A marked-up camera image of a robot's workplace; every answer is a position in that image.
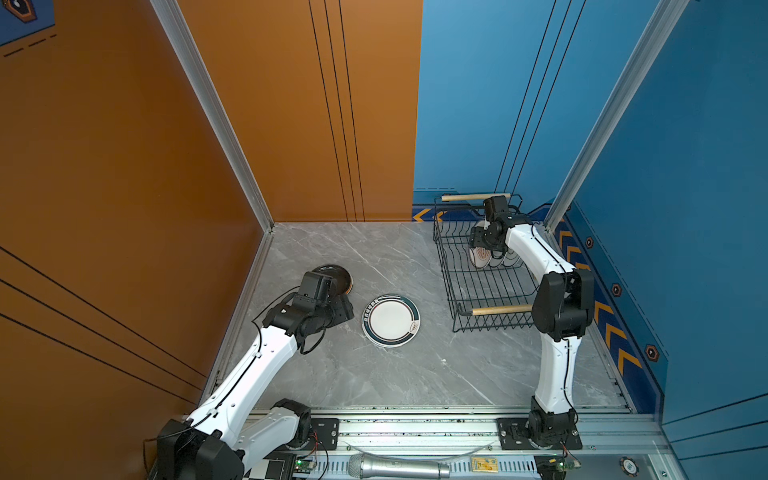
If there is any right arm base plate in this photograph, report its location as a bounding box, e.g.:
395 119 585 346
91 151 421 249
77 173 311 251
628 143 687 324
495 417 584 451

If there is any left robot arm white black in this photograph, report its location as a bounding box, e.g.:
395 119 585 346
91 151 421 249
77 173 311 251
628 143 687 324
147 294 354 479

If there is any green circuit board left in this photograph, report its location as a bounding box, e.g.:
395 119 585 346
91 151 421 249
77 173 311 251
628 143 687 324
293 458 317 475

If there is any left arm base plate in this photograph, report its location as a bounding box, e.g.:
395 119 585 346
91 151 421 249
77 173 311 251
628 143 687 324
285 418 340 451

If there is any black plate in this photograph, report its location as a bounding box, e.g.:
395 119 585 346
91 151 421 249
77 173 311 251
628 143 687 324
314 264 353 296

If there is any circuit board right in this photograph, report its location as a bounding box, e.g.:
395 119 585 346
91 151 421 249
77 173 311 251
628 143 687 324
535 457 582 480

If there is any white plate row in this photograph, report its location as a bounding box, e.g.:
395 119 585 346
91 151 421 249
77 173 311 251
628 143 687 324
488 254 508 268
363 324 419 348
361 293 421 331
469 247 492 269
502 249 523 268

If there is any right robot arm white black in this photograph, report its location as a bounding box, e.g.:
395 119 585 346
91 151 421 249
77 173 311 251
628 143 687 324
470 220 594 448

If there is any silver microphone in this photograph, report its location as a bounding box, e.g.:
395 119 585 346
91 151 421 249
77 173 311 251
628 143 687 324
347 454 451 479

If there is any black wire dish rack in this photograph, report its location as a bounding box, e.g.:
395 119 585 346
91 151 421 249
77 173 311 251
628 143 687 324
433 197 538 333

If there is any yellow label tag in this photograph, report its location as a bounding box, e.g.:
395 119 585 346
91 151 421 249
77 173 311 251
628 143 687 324
470 456 500 473

